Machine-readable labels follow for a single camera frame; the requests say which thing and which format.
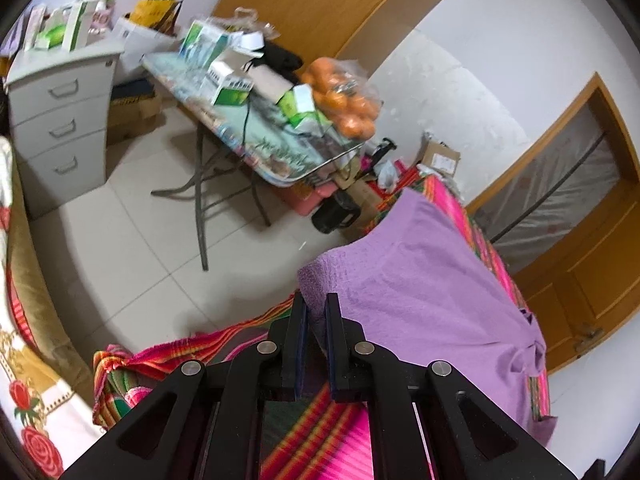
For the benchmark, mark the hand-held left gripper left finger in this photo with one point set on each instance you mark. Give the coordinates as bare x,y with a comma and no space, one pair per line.
301,345

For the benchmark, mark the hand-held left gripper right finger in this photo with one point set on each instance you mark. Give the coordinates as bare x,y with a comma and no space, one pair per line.
330,345

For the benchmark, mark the purple fleece pants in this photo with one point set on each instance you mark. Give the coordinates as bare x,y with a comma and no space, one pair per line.
425,285

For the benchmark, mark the black round container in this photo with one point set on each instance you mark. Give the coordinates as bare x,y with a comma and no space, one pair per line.
335,215

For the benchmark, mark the pink green plaid bed sheet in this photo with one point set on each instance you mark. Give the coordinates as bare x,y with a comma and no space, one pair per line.
165,355

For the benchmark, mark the pink plastic basin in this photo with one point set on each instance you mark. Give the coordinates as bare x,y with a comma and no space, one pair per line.
310,200

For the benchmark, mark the folding table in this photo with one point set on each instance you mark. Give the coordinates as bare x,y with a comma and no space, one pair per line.
270,145

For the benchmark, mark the cardboard parcel box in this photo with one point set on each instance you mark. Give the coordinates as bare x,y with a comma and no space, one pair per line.
440,157

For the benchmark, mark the green tissue pack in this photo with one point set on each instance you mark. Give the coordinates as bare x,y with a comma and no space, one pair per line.
302,107

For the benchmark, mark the bag of oranges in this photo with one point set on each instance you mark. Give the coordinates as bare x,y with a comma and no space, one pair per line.
345,100

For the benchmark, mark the beige folded cloth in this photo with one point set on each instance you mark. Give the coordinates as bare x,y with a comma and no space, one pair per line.
270,85

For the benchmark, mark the wooden door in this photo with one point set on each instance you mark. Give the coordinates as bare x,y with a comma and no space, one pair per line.
590,300

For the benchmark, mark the green white box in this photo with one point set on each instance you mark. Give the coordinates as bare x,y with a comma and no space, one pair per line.
230,85

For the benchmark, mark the plastic sheet door curtain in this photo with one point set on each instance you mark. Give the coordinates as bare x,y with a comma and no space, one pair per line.
555,195

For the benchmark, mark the floral quilt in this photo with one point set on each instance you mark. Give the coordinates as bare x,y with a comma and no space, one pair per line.
30,360

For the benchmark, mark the black bag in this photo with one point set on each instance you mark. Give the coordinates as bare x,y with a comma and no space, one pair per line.
280,57

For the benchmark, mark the worn brown floor carton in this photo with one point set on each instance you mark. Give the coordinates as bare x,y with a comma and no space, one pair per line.
132,110

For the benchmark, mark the teal white carton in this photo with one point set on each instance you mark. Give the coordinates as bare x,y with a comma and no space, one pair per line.
205,45

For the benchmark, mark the grey drawer cabinet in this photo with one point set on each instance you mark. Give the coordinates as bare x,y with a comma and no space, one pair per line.
65,125

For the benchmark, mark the large white box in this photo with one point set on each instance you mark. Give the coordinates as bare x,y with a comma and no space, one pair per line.
142,42

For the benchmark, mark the yellow paper bag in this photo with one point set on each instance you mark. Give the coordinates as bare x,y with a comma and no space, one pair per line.
157,12

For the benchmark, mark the tall green white carton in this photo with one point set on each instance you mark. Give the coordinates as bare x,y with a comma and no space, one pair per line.
80,25

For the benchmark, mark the wooden door frame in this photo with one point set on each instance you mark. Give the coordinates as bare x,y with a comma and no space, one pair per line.
575,105

